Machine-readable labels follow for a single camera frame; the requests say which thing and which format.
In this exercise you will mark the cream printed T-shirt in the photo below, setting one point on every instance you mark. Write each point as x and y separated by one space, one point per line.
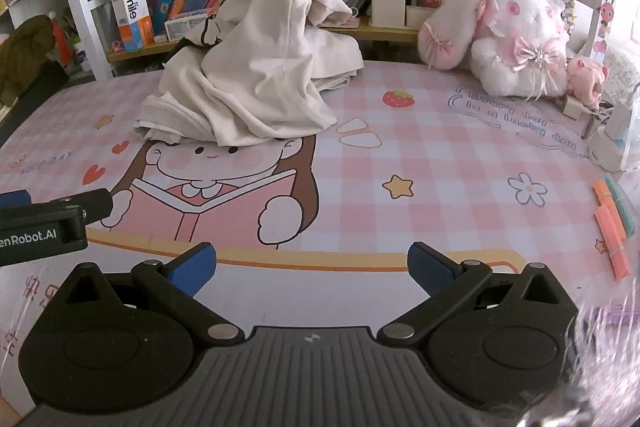
250 72

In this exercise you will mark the small pink plush toy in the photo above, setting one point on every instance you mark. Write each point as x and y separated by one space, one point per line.
586 77

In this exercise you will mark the flat white orange box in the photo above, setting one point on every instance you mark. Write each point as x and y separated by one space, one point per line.
187 24

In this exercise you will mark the short orange paper strips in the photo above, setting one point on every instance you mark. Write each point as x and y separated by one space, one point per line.
604 193

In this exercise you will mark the brown garment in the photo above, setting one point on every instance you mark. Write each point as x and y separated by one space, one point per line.
25 52

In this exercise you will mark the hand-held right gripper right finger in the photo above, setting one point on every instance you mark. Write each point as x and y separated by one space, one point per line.
430 268

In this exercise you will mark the red orange tube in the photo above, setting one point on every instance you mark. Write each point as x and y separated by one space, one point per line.
62 39

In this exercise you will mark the white plastic device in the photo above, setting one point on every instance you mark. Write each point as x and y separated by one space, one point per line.
607 142

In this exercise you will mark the tall white orange box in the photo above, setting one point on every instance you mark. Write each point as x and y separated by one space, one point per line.
132 14

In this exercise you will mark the white pink plush rabbit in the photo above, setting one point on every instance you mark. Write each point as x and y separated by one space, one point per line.
510 37

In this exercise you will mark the pink checked cartoon desk mat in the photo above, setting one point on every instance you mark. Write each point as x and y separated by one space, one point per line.
425 167

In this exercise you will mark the small white holder box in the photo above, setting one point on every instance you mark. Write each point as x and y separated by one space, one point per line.
421 17

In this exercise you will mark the long orange paper strips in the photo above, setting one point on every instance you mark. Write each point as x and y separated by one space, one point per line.
614 247

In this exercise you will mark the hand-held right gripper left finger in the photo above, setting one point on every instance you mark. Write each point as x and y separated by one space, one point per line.
192 269

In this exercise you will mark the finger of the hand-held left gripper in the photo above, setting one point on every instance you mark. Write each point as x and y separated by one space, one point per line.
97 206
14 199

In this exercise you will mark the small cardboard pen box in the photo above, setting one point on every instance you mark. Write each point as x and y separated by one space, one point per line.
388 2

